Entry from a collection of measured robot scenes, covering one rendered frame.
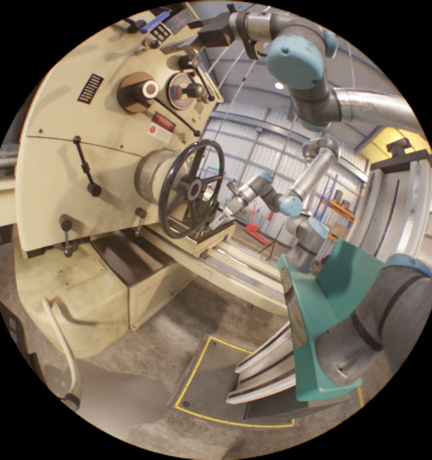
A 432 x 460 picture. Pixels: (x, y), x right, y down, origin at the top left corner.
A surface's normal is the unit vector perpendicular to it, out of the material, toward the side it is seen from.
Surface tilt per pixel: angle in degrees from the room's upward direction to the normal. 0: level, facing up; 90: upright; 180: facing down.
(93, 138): 90
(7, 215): 90
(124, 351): 0
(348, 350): 72
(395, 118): 144
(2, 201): 90
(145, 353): 0
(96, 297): 0
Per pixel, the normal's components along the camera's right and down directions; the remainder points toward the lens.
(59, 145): 0.86, 0.44
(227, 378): 0.37, -0.88
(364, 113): -0.29, 0.90
